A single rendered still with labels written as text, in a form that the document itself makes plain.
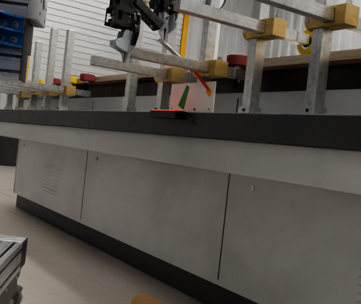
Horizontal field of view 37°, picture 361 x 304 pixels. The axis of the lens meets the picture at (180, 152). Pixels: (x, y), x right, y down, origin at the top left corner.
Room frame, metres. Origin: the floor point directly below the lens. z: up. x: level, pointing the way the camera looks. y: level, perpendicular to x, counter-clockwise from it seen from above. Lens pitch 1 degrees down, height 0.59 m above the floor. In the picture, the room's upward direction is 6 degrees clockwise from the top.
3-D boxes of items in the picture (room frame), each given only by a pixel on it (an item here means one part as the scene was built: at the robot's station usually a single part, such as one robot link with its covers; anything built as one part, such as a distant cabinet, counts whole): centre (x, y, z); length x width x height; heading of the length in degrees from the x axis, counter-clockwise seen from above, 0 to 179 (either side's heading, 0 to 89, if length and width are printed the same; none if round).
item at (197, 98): (1.83, -0.02, 0.75); 0.26 x 0.01 x 0.10; 33
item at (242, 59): (1.84, -0.16, 0.85); 0.08 x 0.08 x 0.11
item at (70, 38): (2.86, 0.63, 0.89); 0.04 x 0.04 x 0.48; 33
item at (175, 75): (2.01, 0.07, 0.84); 0.14 x 0.06 x 0.05; 33
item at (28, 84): (2.77, 0.69, 0.80); 0.44 x 0.03 x 0.04; 123
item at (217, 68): (1.80, -0.07, 0.85); 0.14 x 0.06 x 0.05; 33
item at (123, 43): (1.59, 0.20, 0.86); 0.06 x 0.03 x 0.09; 124
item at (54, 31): (3.07, 0.77, 0.93); 0.04 x 0.04 x 0.48; 33
